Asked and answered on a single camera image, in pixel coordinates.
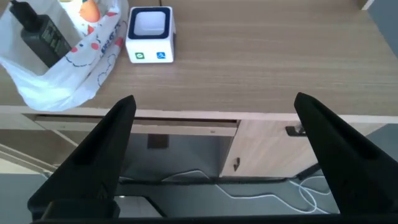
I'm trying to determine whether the black cable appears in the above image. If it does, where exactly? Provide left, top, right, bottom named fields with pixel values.
left=118, top=162, right=322, bottom=185

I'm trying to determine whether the wooden counter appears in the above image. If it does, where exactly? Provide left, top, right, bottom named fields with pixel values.
left=0, top=0, right=398, bottom=179

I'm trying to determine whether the orange round item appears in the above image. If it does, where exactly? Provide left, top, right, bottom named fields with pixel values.
left=78, top=0, right=101, bottom=24

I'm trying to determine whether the black bottle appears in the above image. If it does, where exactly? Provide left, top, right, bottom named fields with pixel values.
left=8, top=0, right=73, bottom=68

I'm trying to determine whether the white barcode scanner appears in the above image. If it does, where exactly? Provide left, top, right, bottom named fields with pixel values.
left=125, top=6, right=177, bottom=64

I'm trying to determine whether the white printed plastic bag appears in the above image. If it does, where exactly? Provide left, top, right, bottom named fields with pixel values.
left=0, top=0, right=130, bottom=112

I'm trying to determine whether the white cable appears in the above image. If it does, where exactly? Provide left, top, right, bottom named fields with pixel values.
left=119, top=169, right=332, bottom=215

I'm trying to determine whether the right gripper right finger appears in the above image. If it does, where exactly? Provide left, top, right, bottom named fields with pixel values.
left=294, top=91, right=398, bottom=215

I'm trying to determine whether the wooden drawer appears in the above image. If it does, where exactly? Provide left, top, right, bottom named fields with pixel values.
left=23, top=113, right=241, bottom=138

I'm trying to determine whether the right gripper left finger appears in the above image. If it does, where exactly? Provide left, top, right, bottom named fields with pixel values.
left=27, top=95, right=137, bottom=220

